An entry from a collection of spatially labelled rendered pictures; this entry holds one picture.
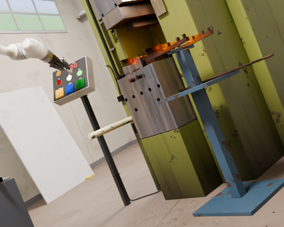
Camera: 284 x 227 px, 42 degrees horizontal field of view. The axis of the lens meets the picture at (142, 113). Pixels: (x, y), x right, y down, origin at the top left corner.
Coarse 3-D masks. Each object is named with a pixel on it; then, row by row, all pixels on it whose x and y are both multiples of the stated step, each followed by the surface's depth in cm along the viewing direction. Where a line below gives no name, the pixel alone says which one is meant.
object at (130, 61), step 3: (138, 57) 256; (123, 60) 247; (126, 60) 249; (129, 60) 251; (132, 60) 251; (123, 63) 247; (126, 63) 249; (129, 63) 250; (132, 63) 251; (123, 66) 247
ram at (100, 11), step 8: (96, 0) 260; (104, 0) 254; (112, 0) 249; (120, 0) 244; (128, 0) 247; (136, 0) 253; (144, 0) 261; (96, 8) 262; (104, 8) 257; (112, 8) 251; (96, 16) 265
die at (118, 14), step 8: (120, 8) 247; (128, 8) 252; (136, 8) 257; (144, 8) 262; (152, 8) 268; (104, 16) 259; (112, 16) 253; (120, 16) 248; (128, 16) 250; (136, 16) 255; (144, 16) 265; (112, 24) 256; (120, 24) 260
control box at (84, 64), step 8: (72, 64) 286; (80, 64) 282; (88, 64) 281; (56, 72) 293; (64, 72) 288; (88, 72) 277; (56, 80) 290; (64, 80) 285; (72, 80) 281; (88, 80) 273; (56, 88) 287; (64, 88) 282; (80, 88) 274; (88, 88) 273; (64, 96) 280; (72, 96) 280; (80, 96) 281
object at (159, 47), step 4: (196, 36) 212; (164, 44) 196; (172, 44) 200; (148, 48) 189; (152, 48) 192; (156, 48) 193; (160, 48) 193; (164, 48) 196; (144, 52) 189; (148, 52) 188; (152, 52) 190; (156, 52) 196
